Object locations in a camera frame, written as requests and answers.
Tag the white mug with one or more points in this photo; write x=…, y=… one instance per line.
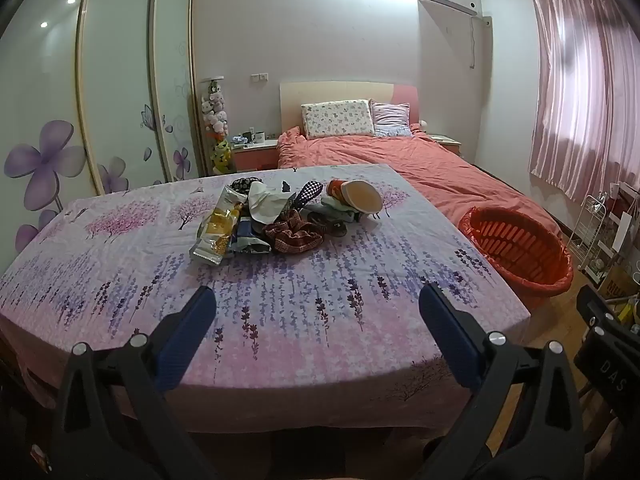
x=257, y=137

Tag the white wall switch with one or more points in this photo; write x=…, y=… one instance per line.
x=258, y=77

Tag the yellow snack packet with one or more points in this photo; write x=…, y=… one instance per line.
x=217, y=230

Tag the blue white snack packet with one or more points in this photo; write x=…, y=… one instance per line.
x=247, y=241

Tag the floral purple pink tablecloth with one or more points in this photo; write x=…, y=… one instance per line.
x=300, y=285

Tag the salmon pink duvet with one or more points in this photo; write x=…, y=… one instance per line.
x=400, y=160

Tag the nightstand with white top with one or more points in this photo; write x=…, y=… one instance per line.
x=447, y=144

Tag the orange plastic laundry basket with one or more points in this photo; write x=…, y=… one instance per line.
x=515, y=245

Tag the purple striped pillow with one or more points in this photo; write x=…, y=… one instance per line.
x=392, y=117

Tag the clear tube of plush toys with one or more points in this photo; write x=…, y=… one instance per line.
x=217, y=115

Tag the black floral socks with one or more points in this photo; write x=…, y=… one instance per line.
x=245, y=184

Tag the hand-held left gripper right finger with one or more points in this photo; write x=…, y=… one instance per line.
x=450, y=330

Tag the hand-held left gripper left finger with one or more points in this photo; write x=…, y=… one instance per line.
x=187, y=330

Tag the pink satin curtain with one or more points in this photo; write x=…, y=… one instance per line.
x=575, y=85

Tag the bed with pink headboard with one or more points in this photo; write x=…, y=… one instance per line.
x=340, y=91

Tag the brown plaid scrunchie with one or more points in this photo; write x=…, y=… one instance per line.
x=290, y=235

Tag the white cloth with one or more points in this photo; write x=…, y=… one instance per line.
x=265, y=202

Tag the white floral pillow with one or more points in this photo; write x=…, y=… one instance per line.
x=337, y=119

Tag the sliding wardrobe purple flower print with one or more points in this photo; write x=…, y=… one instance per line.
x=115, y=85

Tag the brown paper bag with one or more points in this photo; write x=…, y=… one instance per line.
x=615, y=285

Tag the dark brown cloth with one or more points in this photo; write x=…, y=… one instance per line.
x=327, y=225

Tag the white air conditioner pipe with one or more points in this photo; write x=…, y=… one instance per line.
x=473, y=40

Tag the black dotted mesh cloth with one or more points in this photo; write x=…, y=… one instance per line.
x=310, y=190

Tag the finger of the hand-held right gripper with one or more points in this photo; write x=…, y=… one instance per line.
x=607, y=310
x=610, y=380

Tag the pink white nightstand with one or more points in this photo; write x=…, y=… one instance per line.
x=255, y=157

